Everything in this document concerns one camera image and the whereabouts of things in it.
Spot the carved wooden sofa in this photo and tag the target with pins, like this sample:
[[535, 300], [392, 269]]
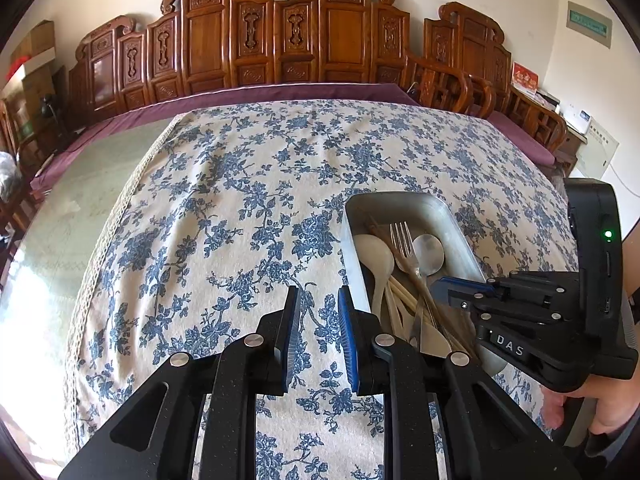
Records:
[[275, 35]]

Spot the white desk phone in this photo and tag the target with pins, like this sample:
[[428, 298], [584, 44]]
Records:
[[579, 119]]

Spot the metal spoon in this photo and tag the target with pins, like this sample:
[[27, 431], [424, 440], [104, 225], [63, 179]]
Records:
[[428, 255]]

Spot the red bag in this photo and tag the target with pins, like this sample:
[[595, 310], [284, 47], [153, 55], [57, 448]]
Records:
[[15, 69]]

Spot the green wall panel box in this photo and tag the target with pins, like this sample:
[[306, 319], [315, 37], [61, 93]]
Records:
[[590, 25]]

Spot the dark storage cabinet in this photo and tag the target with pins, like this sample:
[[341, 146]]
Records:
[[30, 110]]

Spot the rectangular metal tray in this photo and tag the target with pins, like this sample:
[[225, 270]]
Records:
[[400, 205]]

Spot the blue floral tablecloth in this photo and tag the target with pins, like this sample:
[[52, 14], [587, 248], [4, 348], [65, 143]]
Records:
[[225, 220]]

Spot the carved wooden armchair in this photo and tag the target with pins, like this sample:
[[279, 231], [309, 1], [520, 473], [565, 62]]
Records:
[[480, 50]]

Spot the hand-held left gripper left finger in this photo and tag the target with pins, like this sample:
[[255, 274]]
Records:
[[290, 332]]

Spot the wooden dining chair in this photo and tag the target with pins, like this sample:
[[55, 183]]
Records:
[[15, 210]]

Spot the white flat box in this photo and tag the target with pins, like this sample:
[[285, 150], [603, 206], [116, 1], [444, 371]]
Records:
[[37, 67]]

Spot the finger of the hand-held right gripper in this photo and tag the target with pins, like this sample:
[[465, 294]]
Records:
[[462, 285], [525, 310]]

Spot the person's right hand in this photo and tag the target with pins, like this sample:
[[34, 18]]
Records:
[[617, 405]]

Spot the white metal panel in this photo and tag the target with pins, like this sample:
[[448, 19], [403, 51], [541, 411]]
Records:
[[597, 147]]

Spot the clear plastic bag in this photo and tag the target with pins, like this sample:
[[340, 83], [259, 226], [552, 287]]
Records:
[[10, 172]]

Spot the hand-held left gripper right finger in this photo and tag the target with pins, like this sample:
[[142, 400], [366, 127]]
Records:
[[347, 335]]

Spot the cardboard box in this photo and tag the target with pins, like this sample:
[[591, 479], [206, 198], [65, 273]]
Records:
[[35, 40]]

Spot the purple armchair cushion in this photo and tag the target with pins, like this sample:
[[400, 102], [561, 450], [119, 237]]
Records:
[[520, 137]]

